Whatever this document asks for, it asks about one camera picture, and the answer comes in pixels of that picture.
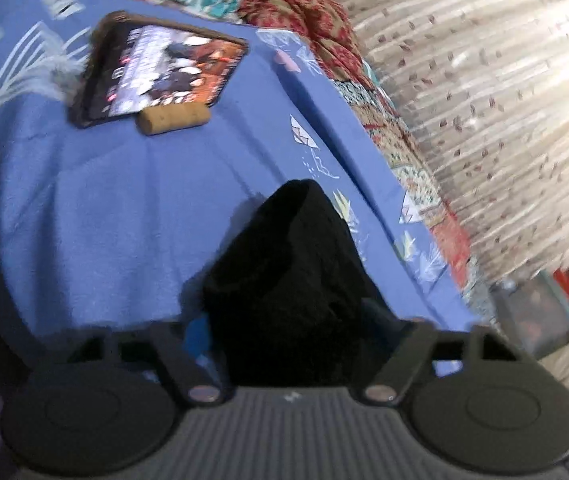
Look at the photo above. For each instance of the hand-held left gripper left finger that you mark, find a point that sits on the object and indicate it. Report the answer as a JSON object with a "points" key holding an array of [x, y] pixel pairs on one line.
{"points": [[195, 337]]}

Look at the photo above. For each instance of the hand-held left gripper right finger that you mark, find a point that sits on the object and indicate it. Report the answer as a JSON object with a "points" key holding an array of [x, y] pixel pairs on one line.
{"points": [[404, 355]]}

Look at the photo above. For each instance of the black pants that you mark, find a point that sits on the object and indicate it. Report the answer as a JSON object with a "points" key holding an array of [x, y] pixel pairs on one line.
{"points": [[289, 270]]}

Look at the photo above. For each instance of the clear plastic container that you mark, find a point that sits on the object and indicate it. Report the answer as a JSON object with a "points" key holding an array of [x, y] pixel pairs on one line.
{"points": [[534, 315]]}

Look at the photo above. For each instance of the blue printed bedsheet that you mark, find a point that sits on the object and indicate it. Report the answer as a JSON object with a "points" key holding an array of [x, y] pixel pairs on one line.
{"points": [[89, 210]]}

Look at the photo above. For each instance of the tan cork cylinder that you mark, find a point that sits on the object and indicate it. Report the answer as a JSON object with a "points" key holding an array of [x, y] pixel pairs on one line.
{"points": [[174, 120]]}

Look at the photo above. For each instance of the beige leaf print curtain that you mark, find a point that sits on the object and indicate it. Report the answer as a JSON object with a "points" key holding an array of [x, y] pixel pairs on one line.
{"points": [[489, 85]]}

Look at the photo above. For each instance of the red patterned patchwork quilt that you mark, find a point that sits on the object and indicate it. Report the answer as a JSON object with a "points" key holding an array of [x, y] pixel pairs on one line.
{"points": [[304, 10]]}

